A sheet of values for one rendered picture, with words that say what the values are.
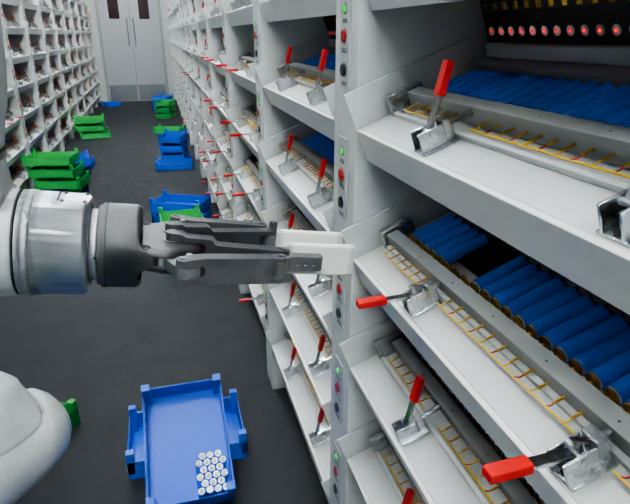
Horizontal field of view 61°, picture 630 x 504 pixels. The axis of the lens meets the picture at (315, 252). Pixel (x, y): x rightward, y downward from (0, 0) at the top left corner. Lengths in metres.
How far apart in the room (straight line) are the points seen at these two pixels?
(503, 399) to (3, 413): 0.77
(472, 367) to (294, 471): 0.99
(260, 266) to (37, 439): 0.66
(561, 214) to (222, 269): 0.27
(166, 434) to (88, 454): 0.24
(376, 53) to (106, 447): 1.27
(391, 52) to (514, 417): 0.47
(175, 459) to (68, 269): 1.05
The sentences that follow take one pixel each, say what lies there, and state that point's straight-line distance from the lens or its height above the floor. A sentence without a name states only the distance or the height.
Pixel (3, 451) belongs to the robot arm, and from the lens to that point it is 1.02.
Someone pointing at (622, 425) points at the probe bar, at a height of 0.78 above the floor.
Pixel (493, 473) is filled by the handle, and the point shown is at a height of 0.76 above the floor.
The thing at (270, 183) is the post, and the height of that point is 0.67.
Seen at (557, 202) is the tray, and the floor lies 0.93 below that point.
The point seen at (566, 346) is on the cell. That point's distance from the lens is 0.53.
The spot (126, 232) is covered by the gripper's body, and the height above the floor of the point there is 0.89.
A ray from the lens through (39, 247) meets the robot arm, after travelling 0.47.
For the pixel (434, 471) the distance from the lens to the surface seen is 0.72.
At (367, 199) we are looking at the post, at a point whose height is 0.82.
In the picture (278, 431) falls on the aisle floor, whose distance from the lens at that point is 1.60.
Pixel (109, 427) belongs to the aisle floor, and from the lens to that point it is 1.72.
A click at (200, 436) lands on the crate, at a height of 0.08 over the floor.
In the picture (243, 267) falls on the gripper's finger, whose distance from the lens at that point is 0.47.
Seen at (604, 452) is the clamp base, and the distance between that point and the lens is 0.46.
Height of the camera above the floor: 1.04
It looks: 22 degrees down
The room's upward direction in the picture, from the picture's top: straight up
